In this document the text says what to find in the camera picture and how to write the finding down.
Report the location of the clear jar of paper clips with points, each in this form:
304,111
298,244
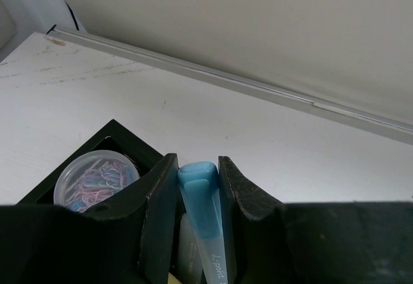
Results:
92,178

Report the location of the aluminium rail at table edge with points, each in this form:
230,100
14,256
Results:
382,126

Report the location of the blue highlighter pen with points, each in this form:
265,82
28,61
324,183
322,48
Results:
199,188

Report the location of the black slotted organizer box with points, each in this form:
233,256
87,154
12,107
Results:
114,137

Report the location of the yellow highlighter pen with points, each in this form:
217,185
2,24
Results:
172,279

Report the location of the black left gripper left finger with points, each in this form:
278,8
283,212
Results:
125,239

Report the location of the orange capped lead case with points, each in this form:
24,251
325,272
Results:
188,265

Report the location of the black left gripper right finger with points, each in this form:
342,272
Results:
267,241

